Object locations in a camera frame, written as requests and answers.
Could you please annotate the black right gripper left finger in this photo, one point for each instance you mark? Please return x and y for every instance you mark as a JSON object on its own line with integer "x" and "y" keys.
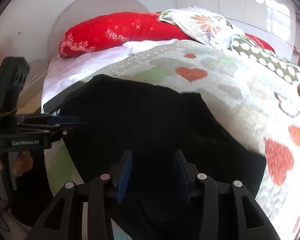
{"x": 64, "y": 216}

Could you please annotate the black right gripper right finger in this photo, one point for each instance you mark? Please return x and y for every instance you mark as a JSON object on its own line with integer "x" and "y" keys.
{"x": 215, "y": 210}

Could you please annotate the black pants with white logo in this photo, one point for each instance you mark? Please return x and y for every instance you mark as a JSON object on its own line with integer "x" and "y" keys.
{"x": 155, "y": 122}

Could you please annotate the black phone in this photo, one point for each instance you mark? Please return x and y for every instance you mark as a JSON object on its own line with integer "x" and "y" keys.
{"x": 54, "y": 104}

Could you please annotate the pink bed sheet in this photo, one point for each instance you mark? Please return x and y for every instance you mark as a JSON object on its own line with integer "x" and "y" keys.
{"x": 62, "y": 72}

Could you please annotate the patchwork heart quilt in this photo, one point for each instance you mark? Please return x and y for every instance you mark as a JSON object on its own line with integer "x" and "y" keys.
{"x": 257, "y": 107}

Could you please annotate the long red bolster pillow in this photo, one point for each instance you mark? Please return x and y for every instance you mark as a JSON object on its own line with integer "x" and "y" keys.
{"x": 108, "y": 31}

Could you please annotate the beige rounded headboard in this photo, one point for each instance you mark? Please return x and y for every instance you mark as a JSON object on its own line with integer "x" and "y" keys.
{"x": 75, "y": 13}

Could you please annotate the green white dotted pillow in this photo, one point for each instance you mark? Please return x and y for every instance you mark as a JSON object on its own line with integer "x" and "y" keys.
{"x": 248, "y": 48}

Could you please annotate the floral white pillow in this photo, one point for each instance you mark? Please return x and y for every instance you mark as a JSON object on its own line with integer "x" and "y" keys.
{"x": 206, "y": 27}

